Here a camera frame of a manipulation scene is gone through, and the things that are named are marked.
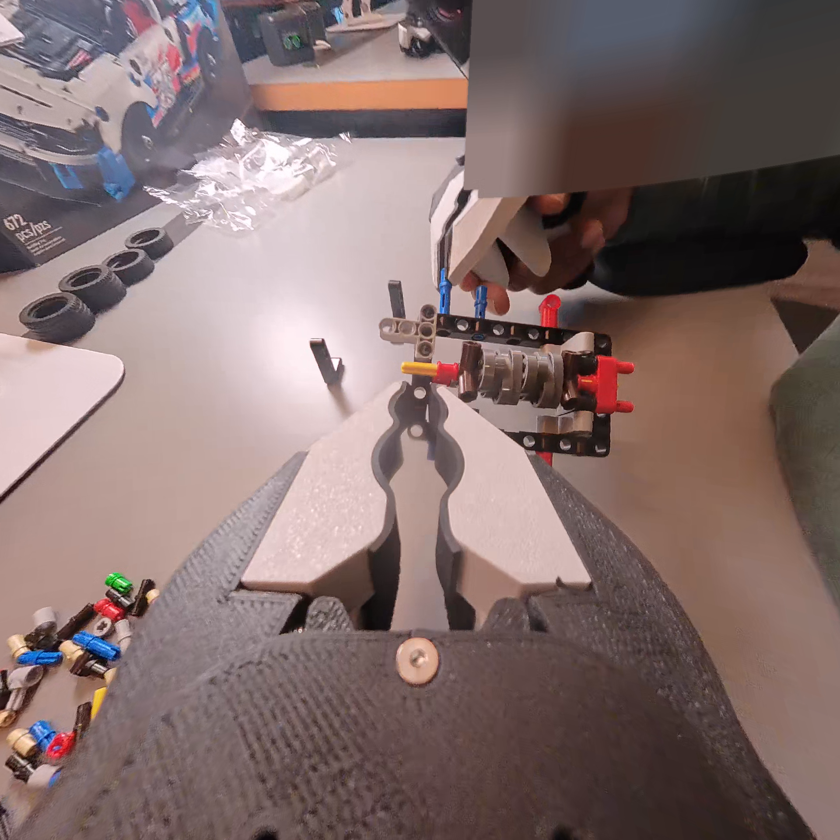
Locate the background table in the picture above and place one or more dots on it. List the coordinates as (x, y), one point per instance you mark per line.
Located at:
(361, 95)

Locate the black frame lego assembly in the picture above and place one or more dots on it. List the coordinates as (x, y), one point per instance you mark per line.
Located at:
(518, 377)

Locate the clear plastic bag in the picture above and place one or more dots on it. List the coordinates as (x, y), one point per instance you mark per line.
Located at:
(243, 177)

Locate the car picture lego box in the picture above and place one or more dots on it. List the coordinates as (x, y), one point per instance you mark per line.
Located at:
(98, 98)

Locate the person's right forearm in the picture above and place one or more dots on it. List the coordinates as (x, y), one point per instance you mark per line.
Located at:
(709, 243)

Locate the person's right hand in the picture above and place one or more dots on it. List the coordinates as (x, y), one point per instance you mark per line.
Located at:
(577, 249)

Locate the black L-shaped bracket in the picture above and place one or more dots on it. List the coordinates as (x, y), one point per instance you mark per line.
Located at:
(396, 298)
(326, 364)

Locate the white book stand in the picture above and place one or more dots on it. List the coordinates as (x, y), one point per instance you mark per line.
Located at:
(52, 400)

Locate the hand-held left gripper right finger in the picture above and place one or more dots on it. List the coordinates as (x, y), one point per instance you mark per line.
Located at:
(512, 525)

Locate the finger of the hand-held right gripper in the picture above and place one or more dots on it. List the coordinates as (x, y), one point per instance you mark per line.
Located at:
(436, 229)
(479, 229)

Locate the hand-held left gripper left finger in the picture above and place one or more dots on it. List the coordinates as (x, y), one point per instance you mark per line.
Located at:
(315, 525)

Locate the pile of small lego pieces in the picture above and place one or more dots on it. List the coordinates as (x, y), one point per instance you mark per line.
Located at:
(79, 643)

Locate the black rubber lego tire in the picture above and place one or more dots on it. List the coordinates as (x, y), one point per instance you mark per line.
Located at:
(129, 266)
(149, 243)
(58, 318)
(92, 287)

